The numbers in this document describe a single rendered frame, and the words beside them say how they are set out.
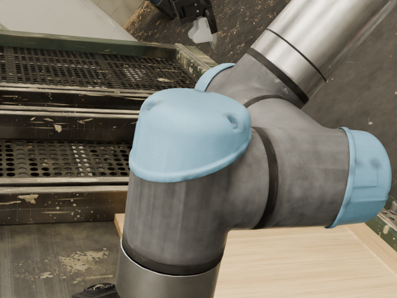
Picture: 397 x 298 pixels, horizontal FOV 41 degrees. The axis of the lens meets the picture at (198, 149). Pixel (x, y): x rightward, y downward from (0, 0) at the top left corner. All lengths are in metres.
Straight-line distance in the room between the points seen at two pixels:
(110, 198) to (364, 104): 1.98
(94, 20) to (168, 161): 4.51
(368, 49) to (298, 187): 2.77
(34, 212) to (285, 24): 0.71
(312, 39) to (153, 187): 0.22
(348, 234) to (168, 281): 0.89
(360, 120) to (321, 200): 2.43
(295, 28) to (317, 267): 0.67
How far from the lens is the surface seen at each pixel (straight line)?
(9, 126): 1.44
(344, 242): 1.19
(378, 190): 0.41
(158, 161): 0.33
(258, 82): 0.48
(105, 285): 0.52
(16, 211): 1.07
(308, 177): 0.37
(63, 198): 1.07
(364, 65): 3.05
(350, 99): 2.94
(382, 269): 1.14
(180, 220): 0.34
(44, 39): 2.37
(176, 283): 0.37
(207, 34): 1.27
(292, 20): 0.49
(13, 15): 4.78
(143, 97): 1.66
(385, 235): 1.24
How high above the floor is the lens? 1.87
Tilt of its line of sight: 31 degrees down
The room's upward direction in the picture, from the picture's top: 52 degrees counter-clockwise
